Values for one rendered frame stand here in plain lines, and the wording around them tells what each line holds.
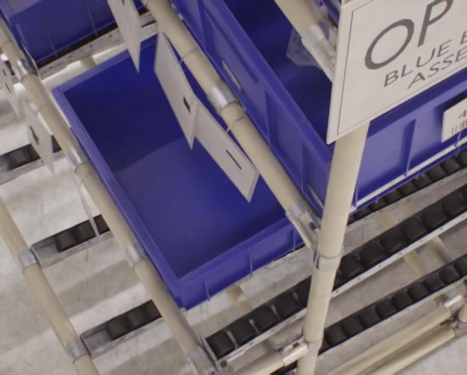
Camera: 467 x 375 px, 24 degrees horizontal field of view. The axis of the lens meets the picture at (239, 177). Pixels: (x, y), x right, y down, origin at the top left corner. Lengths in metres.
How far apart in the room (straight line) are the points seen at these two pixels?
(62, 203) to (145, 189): 0.84
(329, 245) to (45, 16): 0.69
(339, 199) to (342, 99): 0.25
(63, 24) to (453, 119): 0.75
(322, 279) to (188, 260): 0.33
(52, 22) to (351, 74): 0.95
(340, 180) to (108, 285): 1.38
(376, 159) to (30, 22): 0.70
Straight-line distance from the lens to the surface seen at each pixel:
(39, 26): 1.76
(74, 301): 2.43
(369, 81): 0.91
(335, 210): 1.17
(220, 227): 1.66
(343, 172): 1.09
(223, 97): 1.39
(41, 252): 2.01
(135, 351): 2.38
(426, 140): 1.30
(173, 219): 1.67
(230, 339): 1.62
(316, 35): 0.98
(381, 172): 1.30
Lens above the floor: 2.27
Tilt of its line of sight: 65 degrees down
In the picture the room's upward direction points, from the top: straight up
